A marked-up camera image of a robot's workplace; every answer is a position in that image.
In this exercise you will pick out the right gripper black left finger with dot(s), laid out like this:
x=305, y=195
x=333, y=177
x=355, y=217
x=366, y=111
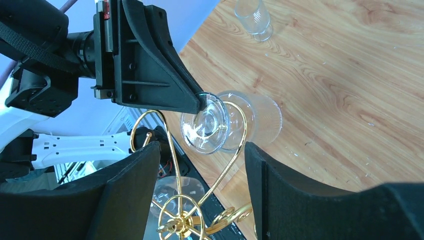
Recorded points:
x=110, y=204

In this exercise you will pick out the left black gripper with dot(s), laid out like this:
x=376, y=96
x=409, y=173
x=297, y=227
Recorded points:
x=131, y=56

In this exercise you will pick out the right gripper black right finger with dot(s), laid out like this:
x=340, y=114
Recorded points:
x=289, y=205

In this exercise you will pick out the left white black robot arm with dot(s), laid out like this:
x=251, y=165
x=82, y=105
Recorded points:
x=43, y=83

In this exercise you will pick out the wooden rack base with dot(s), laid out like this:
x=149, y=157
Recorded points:
x=236, y=194

